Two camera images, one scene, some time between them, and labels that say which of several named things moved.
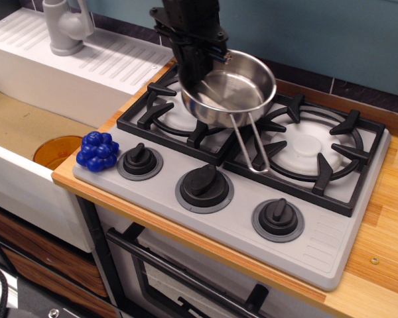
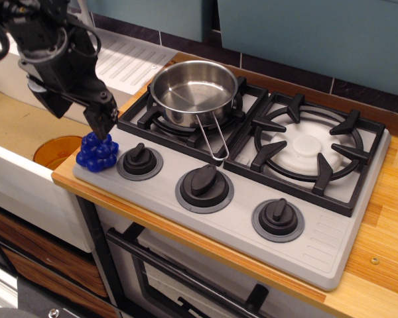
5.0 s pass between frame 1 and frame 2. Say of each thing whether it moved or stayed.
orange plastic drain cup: stayed
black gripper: moved
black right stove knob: stayed
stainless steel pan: moved
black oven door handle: stayed
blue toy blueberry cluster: stayed
